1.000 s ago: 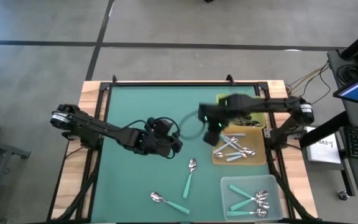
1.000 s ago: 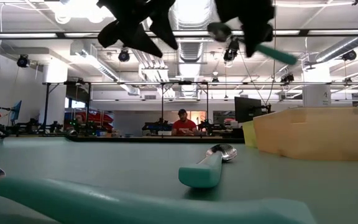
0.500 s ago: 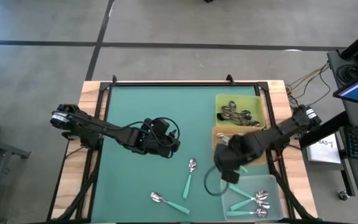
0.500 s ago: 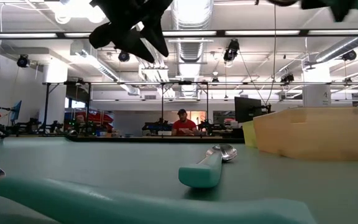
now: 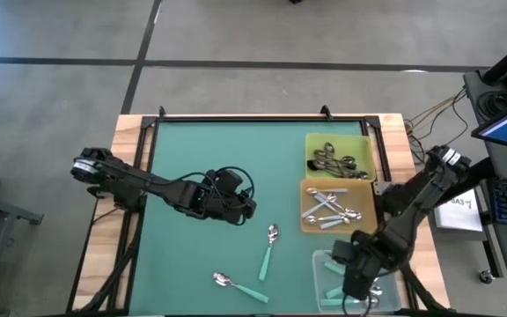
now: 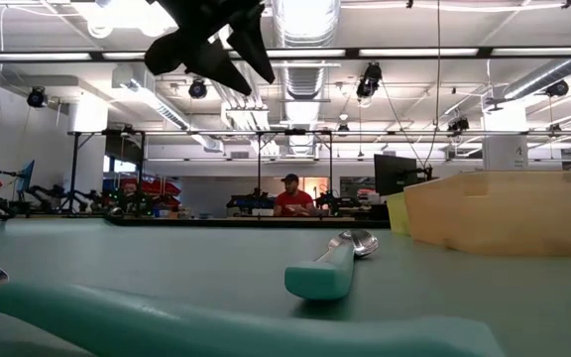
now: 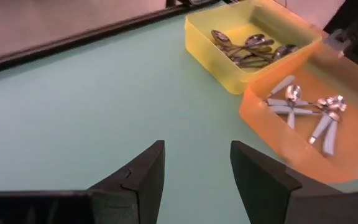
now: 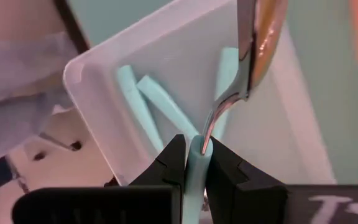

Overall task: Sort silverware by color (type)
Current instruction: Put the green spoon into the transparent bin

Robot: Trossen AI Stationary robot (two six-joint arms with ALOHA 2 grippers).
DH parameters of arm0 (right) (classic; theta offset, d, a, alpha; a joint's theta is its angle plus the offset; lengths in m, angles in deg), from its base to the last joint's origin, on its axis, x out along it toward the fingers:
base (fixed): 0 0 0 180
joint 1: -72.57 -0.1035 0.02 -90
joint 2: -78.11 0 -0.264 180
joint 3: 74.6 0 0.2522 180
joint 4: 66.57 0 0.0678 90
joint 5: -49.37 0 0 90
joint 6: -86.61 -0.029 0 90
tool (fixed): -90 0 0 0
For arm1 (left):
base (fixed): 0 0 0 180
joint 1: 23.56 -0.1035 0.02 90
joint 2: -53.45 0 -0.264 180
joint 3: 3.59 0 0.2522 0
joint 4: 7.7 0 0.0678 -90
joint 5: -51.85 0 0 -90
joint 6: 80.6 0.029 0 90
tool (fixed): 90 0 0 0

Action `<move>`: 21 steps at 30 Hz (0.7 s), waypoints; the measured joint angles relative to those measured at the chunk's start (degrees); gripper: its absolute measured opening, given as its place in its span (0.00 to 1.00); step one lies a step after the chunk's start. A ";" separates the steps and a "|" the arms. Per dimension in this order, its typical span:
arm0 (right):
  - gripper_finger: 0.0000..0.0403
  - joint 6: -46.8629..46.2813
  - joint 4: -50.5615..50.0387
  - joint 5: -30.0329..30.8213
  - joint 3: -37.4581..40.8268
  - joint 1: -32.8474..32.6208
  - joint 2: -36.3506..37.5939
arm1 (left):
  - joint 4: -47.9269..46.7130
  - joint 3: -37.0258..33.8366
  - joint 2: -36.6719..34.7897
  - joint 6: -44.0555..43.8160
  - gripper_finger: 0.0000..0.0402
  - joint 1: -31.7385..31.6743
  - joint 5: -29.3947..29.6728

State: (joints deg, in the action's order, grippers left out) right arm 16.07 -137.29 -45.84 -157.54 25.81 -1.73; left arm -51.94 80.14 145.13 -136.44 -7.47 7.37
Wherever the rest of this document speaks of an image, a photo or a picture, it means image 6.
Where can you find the person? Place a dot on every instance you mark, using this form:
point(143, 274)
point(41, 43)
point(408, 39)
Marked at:
point(293, 201)

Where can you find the yellow plastic bin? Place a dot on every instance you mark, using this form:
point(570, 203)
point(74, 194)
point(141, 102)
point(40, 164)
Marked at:
point(399, 213)

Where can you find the green table mat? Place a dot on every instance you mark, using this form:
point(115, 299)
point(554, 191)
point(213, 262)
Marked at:
point(166, 258)

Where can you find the beige plastic bin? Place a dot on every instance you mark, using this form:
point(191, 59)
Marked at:
point(513, 213)

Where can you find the black monitor on arm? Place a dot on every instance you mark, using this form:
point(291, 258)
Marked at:
point(394, 173)

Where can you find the black metal rig frame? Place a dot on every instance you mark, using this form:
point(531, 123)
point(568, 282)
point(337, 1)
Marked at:
point(290, 132)

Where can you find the black ceiling spotlight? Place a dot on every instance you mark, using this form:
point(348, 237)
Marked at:
point(557, 88)
point(458, 125)
point(371, 79)
point(197, 89)
point(36, 97)

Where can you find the silver ribbed ventilation duct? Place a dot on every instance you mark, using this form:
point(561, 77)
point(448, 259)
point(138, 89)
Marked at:
point(305, 30)

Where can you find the background robot workstation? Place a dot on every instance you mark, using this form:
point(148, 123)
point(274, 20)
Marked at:
point(248, 202)

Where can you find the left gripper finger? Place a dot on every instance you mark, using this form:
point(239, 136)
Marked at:
point(256, 44)
point(216, 64)

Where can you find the silver slanted ventilation duct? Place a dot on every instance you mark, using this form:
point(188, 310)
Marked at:
point(538, 79)

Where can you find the black overhead frame beam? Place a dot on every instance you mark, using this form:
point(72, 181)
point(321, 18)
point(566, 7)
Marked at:
point(414, 50)

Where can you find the red storage rack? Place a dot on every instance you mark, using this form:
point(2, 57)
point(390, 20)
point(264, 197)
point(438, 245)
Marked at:
point(159, 191)

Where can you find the black metal table frame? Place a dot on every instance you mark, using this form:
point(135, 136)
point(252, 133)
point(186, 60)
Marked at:
point(191, 222)

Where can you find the tilted blue monitor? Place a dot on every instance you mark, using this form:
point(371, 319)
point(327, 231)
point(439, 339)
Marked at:
point(25, 177)

